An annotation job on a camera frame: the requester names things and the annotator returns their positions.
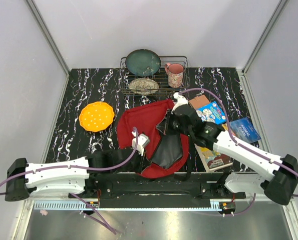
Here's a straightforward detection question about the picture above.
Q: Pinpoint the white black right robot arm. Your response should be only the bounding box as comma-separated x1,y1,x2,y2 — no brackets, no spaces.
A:
156,105,298,206

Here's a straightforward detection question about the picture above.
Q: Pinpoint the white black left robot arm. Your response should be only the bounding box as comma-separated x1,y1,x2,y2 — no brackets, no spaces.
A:
4,147,145,202

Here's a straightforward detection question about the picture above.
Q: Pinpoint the beige patterned small plate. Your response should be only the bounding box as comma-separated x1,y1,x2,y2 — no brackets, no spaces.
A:
129,78,159,95

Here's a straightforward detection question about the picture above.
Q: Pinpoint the yellow teal Penguin paperback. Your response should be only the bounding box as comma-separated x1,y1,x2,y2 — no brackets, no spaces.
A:
195,144,233,173

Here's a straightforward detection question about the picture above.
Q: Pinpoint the orange dotted plate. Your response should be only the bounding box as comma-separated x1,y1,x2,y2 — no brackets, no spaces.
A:
79,101,115,133

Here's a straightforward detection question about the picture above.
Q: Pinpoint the black wire dish rack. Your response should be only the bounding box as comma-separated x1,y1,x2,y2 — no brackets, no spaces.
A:
117,55,190,96

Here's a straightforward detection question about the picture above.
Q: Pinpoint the dark teal plate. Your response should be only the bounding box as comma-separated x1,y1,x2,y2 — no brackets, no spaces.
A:
125,49,161,77

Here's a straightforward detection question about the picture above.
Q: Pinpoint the aluminium frame rail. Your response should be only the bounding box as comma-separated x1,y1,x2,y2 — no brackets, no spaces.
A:
24,0,70,76

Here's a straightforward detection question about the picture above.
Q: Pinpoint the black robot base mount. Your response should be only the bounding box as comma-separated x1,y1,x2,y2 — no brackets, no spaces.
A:
78,172,246,209

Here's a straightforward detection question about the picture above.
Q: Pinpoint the red backpack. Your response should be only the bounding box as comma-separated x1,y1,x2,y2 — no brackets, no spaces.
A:
117,99,189,179

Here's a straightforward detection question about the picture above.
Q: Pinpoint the pink patterned mug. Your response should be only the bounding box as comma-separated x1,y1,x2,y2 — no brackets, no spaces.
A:
164,63,184,88

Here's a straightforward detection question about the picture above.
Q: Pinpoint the blue treehouse comic book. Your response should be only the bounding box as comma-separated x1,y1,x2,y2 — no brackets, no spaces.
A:
196,101,226,125

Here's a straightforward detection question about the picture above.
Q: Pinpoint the pink leather wallet notebook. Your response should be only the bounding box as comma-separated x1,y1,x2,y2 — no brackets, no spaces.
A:
188,95,210,110

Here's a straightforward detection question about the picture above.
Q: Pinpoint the blue Animal Farm book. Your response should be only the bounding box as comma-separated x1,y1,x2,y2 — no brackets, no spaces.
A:
230,117,261,144

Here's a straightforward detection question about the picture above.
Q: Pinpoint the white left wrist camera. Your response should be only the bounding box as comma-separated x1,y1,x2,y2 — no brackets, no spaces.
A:
132,127,150,156

